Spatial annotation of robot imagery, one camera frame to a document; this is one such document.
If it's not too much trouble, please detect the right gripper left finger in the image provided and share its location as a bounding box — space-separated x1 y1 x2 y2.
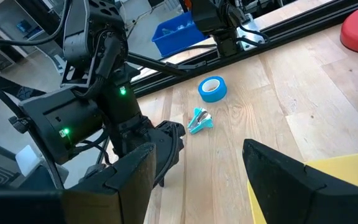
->
62 142 157 224

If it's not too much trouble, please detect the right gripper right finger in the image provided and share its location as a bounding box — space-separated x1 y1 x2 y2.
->
242 139 358 224

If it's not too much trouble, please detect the blue tape roll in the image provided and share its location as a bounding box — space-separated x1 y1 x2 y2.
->
197 75 228 103

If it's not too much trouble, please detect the teal staple remover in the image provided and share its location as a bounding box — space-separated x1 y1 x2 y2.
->
187 107 214 135

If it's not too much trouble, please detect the translucent yellow plastic bin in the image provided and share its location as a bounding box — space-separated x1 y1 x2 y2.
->
246 150 358 224

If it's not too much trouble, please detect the blue plastic crate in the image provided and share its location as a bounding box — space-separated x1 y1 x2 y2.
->
151 11 210 59

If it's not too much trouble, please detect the silver mounting plate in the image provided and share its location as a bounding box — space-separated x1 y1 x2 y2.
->
237 14 265 52

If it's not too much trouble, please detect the black aluminium table frame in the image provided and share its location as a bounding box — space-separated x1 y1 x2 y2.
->
126 0 358 99

